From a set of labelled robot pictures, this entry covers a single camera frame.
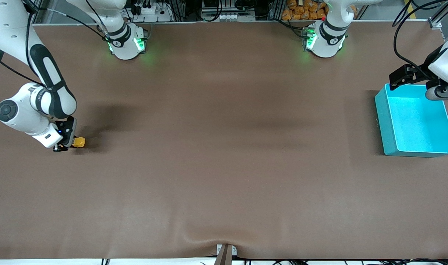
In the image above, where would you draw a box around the teal plastic bin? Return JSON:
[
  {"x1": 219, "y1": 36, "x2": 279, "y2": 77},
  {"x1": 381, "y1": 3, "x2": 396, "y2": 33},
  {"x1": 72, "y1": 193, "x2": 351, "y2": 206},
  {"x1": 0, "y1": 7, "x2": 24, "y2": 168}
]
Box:
[{"x1": 374, "y1": 84, "x2": 448, "y2": 158}]

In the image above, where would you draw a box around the bag of orange items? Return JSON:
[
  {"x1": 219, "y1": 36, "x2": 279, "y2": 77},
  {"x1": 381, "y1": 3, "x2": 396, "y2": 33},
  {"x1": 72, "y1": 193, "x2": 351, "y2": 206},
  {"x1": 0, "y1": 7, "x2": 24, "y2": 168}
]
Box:
[{"x1": 282, "y1": 0, "x2": 329, "y2": 21}]

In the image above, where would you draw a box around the white power strip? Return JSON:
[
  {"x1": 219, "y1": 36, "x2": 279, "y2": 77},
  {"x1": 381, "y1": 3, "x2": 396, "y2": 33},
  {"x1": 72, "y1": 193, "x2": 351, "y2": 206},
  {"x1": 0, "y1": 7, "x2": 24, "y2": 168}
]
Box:
[{"x1": 130, "y1": 3, "x2": 173, "y2": 22}]

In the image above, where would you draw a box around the grey electronics unit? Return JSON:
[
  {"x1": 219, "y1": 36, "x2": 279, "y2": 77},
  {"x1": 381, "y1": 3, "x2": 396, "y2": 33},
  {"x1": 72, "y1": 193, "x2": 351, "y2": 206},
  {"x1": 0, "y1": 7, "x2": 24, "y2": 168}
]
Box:
[{"x1": 201, "y1": 0, "x2": 257, "y2": 22}]

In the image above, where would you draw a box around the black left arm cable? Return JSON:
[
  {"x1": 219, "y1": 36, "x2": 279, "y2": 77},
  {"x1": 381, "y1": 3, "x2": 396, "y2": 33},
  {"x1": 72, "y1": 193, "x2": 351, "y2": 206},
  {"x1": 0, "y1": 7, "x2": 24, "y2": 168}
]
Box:
[{"x1": 393, "y1": 0, "x2": 448, "y2": 78}]

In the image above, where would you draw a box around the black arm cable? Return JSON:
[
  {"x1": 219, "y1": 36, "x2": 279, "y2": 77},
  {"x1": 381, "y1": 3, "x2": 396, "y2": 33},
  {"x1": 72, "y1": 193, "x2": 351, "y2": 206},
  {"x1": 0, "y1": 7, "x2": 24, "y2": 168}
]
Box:
[
  {"x1": 393, "y1": 0, "x2": 448, "y2": 78},
  {"x1": 0, "y1": 0, "x2": 110, "y2": 89}
]

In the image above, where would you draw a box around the aluminium frame profile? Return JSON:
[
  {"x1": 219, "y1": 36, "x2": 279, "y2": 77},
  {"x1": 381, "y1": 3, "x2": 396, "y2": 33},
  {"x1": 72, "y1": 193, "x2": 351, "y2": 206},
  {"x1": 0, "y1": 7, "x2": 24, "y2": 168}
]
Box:
[{"x1": 428, "y1": 0, "x2": 448, "y2": 30}]

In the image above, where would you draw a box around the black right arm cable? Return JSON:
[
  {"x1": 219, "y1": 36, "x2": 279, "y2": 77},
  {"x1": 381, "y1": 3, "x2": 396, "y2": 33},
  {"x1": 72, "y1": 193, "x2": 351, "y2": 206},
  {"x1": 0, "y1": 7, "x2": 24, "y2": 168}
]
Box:
[{"x1": 0, "y1": 0, "x2": 110, "y2": 89}]

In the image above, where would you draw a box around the metal table edge bracket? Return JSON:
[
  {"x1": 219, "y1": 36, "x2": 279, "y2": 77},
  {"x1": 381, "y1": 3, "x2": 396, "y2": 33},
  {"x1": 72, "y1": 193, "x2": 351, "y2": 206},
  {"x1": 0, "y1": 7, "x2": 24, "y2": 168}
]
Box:
[{"x1": 216, "y1": 244, "x2": 237, "y2": 265}]

